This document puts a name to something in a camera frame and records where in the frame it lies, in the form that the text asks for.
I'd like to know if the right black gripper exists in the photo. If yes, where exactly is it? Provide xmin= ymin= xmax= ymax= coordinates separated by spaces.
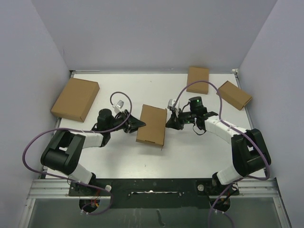
xmin=165 ymin=107 xmax=196 ymax=131

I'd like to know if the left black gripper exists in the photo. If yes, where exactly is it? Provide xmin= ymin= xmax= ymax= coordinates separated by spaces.
xmin=107 ymin=109 xmax=146 ymax=133

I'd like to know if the brown cardboard box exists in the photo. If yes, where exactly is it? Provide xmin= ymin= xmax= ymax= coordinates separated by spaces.
xmin=136 ymin=104 xmax=167 ymax=149

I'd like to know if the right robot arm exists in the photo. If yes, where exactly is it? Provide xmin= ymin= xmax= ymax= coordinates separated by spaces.
xmin=166 ymin=96 xmax=271 ymax=194

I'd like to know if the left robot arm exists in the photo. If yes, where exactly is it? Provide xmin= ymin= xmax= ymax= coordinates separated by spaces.
xmin=40 ymin=109 xmax=146 ymax=195

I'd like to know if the upright folded cardboard box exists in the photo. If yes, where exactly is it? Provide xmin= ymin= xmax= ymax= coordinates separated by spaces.
xmin=186 ymin=66 xmax=209 ymax=95

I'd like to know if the large folded cardboard box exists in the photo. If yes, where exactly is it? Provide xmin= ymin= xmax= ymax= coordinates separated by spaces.
xmin=51 ymin=77 xmax=100 ymax=123

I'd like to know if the small folded cardboard box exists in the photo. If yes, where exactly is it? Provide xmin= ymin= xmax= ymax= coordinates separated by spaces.
xmin=218 ymin=81 xmax=252 ymax=111

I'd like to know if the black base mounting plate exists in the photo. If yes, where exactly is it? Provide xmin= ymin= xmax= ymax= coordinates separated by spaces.
xmin=68 ymin=178 xmax=239 ymax=212

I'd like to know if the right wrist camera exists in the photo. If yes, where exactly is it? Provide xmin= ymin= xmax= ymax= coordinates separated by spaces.
xmin=167 ymin=99 xmax=180 ymax=116

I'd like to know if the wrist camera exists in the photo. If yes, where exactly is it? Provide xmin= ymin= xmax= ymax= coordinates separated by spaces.
xmin=112 ymin=100 xmax=124 ymax=114
xmin=167 ymin=99 xmax=180 ymax=116

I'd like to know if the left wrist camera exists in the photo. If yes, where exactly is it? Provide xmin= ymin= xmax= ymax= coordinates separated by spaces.
xmin=112 ymin=100 xmax=124 ymax=114

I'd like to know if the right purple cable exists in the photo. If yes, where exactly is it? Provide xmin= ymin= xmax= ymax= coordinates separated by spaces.
xmin=172 ymin=80 xmax=271 ymax=228

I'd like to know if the aluminium table frame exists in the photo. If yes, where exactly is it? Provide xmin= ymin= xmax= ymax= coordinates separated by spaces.
xmin=16 ymin=68 xmax=292 ymax=228

